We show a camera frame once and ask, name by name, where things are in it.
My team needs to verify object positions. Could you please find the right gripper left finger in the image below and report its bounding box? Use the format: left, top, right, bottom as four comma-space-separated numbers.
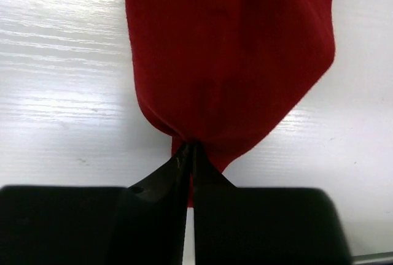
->
1, 145, 191, 264

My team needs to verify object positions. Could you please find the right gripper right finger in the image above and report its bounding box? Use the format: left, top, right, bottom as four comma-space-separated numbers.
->
192, 145, 352, 264

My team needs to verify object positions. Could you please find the dark red t shirt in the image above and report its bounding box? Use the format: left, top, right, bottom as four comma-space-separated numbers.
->
124, 0, 337, 207

